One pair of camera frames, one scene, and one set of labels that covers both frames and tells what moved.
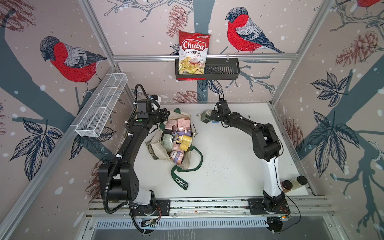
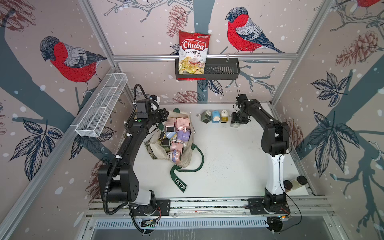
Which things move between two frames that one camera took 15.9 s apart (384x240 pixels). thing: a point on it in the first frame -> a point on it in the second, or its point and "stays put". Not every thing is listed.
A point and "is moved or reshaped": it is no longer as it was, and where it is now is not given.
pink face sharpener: (177, 156) stays put
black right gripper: (213, 115) -> (232, 118)
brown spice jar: (286, 185) stays put
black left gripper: (164, 116) stays put
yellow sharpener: (184, 141) is moved or reshaped
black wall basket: (214, 68) stays put
